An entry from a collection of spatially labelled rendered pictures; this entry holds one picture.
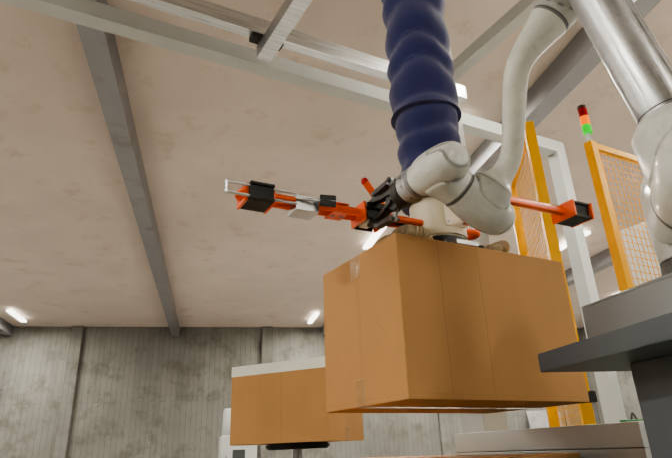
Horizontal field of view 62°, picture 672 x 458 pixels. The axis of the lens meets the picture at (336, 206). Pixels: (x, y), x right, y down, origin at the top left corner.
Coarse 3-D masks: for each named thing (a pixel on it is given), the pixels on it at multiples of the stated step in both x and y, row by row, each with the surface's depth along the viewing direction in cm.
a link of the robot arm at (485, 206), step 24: (528, 24) 138; (552, 24) 136; (528, 48) 137; (504, 72) 140; (528, 72) 138; (504, 96) 140; (504, 120) 140; (504, 144) 141; (504, 168) 139; (480, 192) 136; (504, 192) 137; (480, 216) 137; (504, 216) 138
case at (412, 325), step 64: (384, 256) 144; (448, 256) 147; (512, 256) 159; (384, 320) 139; (448, 320) 139; (512, 320) 150; (384, 384) 135; (448, 384) 132; (512, 384) 141; (576, 384) 152
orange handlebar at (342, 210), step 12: (276, 204) 153; (288, 204) 155; (336, 204) 158; (348, 204) 160; (516, 204) 158; (528, 204) 159; (540, 204) 161; (336, 216) 160; (348, 216) 163; (468, 228) 178
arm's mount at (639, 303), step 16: (640, 288) 105; (656, 288) 102; (592, 304) 119; (608, 304) 114; (624, 304) 109; (640, 304) 105; (656, 304) 101; (592, 320) 118; (608, 320) 114; (624, 320) 109; (640, 320) 105; (592, 336) 118
